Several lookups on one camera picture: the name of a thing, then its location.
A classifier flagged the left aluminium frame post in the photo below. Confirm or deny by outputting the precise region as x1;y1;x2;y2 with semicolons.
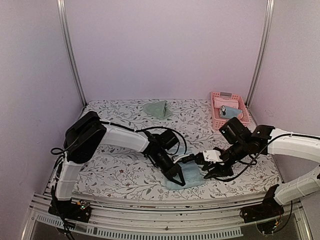
56;0;88;107

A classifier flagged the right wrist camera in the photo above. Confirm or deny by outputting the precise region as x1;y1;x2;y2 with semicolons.
194;149;223;165

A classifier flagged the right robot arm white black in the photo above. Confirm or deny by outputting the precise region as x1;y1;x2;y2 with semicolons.
202;117;320;218

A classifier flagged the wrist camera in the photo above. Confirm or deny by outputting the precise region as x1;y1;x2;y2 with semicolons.
194;149;223;165
173;153;195;164

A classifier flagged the aluminium frame post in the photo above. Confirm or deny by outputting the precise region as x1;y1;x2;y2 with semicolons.
56;0;88;107
245;0;275;109

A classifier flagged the light blue towel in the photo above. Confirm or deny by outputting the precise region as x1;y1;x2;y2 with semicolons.
164;161;205;191

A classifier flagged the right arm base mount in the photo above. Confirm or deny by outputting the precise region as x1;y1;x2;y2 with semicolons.
239;198;285;223

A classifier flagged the blue patterned rolled towel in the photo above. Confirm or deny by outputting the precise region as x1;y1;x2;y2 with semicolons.
218;106;243;120

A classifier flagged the right aluminium frame post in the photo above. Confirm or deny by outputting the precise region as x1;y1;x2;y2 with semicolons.
245;0;275;109

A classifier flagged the pink rolled towel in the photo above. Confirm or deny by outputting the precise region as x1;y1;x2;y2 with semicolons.
213;97;239;109

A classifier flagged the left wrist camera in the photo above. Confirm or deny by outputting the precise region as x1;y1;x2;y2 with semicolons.
173;153;195;164

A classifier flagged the front aluminium rail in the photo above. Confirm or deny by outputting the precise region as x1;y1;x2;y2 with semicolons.
22;193;313;240

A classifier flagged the pink plastic basket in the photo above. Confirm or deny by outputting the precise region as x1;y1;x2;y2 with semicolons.
210;91;250;130

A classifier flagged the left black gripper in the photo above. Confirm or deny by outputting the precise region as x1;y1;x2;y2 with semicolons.
151;149;186;187

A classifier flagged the green towel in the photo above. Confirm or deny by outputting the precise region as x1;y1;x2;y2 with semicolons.
143;100;173;120

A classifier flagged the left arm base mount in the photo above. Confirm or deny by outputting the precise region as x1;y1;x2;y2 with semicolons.
48;199;92;223

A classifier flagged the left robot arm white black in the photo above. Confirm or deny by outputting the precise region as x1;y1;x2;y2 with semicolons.
50;111;186;217

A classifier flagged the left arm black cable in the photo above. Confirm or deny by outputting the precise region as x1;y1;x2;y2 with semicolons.
51;126;188;156

